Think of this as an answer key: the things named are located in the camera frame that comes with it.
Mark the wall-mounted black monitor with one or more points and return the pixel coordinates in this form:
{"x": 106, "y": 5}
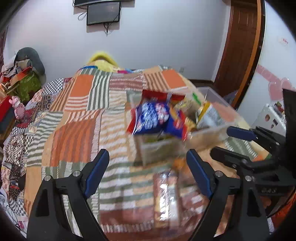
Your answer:
{"x": 103, "y": 13}

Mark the green patterned box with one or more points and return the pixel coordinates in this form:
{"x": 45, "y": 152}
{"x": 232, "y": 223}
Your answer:
{"x": 28, "y": 86}

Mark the clear bag with green zipper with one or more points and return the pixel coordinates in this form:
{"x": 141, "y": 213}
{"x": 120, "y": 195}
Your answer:
{"x": 190, "y": 105}

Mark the brown wooden door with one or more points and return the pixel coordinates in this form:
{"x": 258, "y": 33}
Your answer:
{"x": 242, "y": 49}

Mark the white yellow snack packet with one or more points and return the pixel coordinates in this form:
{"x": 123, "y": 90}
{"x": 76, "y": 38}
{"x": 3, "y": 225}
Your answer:
{"x": 208, "y": 117}

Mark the red flat box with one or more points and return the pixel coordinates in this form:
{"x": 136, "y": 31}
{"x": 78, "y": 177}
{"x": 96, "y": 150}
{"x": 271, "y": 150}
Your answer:
{"x": 7, "y": 114}

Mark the grey cushion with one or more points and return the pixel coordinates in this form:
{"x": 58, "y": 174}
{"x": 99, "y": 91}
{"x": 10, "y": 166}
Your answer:
{"x": 28, "y": 53}

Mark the pink plush toy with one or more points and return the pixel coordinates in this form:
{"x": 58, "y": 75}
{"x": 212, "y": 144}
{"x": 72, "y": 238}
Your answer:
{"x": 19, "y": 108}

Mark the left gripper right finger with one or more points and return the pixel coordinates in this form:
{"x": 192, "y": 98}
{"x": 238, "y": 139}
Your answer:
{"x": 247, "y": 219}

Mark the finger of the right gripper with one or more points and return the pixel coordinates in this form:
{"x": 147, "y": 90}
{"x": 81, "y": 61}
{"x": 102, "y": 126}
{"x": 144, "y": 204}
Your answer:
{"x": 231, "y": 159}
{"x": 242, "y": 134}

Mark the long gold-striped snack pack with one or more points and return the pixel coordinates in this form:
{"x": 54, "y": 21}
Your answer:
{"x": 167, "y": 202}

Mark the pink heart wall sticker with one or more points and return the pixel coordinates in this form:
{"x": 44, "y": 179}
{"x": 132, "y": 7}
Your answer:
{"x": 275, "y": 85}

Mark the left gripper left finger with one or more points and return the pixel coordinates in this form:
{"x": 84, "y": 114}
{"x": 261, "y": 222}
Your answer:
{"x": 48, "y": 219}

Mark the clear plastic storage box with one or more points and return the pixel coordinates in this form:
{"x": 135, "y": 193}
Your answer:
{"x": 150, "y": 153}

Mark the blue red snack bag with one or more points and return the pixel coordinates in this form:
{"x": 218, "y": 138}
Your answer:
{"x": 152, "y": 117}

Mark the red instant noodle packet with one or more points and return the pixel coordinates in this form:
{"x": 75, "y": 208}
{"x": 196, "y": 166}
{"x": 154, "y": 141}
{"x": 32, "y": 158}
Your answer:
{"x": 161, "y": 96}

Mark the patchwork striped bed blanket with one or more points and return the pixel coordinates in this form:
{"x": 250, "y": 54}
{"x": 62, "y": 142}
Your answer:
{"x": 71, "y": 119}

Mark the yellow plush pillow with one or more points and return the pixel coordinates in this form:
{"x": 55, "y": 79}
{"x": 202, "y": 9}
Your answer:
{"x": 104, "y": 62}

